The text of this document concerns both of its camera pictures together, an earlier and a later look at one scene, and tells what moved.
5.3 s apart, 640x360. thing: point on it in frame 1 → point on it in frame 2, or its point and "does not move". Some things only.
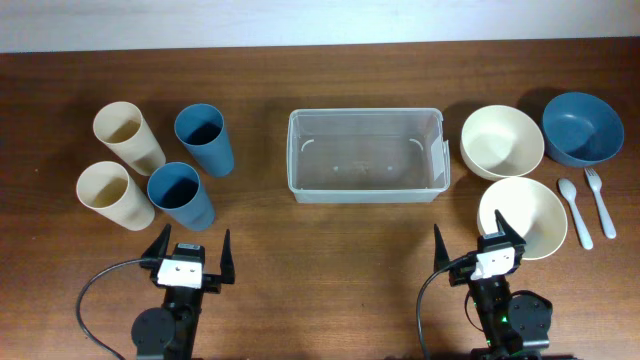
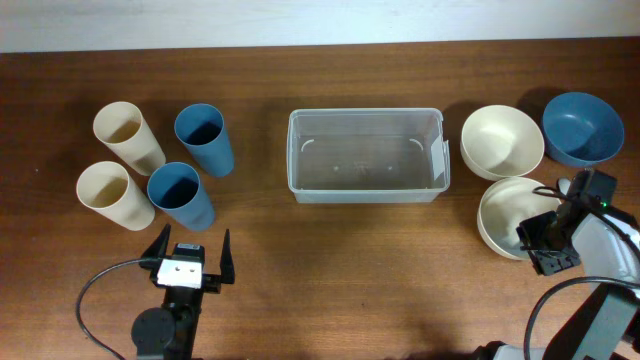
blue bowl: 581,129 does not move
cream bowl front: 527,209 does not move
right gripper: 461,273 → 543,264
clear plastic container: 367,155 does not move
